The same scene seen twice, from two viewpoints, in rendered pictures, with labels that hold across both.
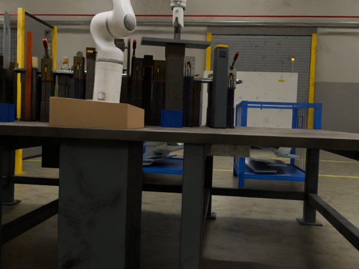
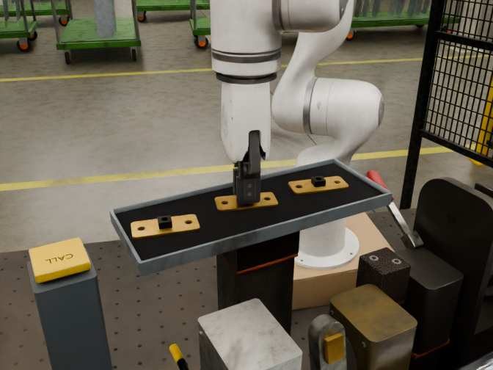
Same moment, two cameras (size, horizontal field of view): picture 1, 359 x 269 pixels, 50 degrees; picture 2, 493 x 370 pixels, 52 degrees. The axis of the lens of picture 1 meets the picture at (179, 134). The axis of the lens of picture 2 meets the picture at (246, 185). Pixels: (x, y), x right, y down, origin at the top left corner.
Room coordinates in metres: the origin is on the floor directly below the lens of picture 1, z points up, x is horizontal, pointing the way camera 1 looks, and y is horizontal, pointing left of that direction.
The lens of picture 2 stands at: (2.69, -0.16, 1.50)
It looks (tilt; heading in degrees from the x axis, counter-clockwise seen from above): 27 degrees down; 162
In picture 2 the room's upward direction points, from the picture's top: straight up
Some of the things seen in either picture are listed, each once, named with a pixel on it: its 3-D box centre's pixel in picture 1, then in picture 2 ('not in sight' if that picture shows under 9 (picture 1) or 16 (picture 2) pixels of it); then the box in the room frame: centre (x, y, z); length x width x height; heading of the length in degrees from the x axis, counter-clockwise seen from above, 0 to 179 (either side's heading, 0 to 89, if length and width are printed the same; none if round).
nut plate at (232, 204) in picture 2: not in sight; (246, 198); (2.10, 0.03, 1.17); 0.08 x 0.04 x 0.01; 83
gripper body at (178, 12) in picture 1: (177, 17); (246, 109); (2.10, 0.03, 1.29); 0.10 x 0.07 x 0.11; 173
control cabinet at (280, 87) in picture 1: (248, 102); not in sight; (10.18, -1.79, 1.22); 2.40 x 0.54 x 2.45; 84
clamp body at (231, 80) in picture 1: (228, 98); not in sight; (2.32, -0.29, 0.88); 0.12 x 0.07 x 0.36; 9
